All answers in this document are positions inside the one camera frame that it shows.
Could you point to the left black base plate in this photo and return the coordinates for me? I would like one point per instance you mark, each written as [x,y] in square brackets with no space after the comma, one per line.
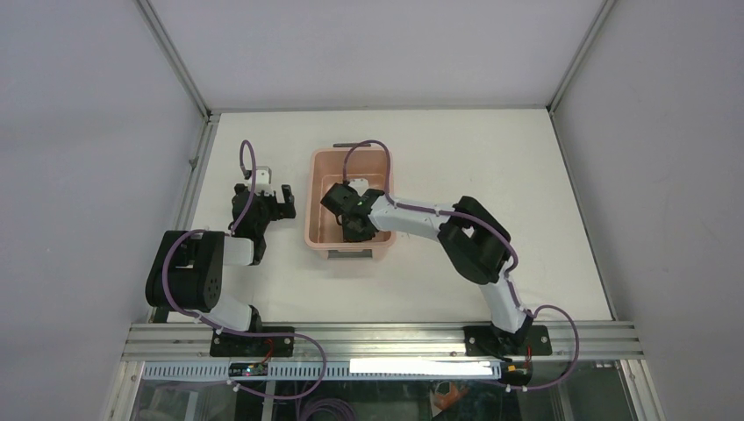
[279,344]

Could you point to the white slotted cable duct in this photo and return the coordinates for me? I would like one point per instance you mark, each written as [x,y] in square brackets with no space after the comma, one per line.
[386,369]

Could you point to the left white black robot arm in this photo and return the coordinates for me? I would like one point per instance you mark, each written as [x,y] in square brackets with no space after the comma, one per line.
[188,268]

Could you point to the aluminium front rail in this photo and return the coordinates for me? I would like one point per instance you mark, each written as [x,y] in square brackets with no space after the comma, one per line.
[589,340]

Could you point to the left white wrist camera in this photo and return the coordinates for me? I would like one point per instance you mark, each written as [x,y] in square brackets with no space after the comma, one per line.
[262,178]

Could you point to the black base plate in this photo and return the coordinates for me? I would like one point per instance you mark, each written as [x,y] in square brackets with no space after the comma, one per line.
[487,340]
[279,344]

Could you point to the pink plastic bin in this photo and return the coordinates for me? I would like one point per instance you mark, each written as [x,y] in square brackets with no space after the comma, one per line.
[334,165]

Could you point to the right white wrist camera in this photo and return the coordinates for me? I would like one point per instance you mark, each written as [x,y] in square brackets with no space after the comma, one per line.
[359,185]

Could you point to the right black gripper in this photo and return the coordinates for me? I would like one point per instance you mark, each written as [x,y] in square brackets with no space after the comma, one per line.
[351,208]

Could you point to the orange object under table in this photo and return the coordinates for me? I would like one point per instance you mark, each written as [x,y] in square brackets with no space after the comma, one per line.
[446,394]

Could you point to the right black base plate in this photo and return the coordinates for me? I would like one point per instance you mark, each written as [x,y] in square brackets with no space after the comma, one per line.
[487,340]

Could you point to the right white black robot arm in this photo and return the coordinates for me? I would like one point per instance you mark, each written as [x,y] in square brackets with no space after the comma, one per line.
[478,247]

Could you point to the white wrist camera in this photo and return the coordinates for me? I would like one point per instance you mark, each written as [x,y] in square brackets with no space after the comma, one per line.
[359,185]
[262,178]

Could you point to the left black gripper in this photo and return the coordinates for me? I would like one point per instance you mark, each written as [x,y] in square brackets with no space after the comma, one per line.
[266,204]

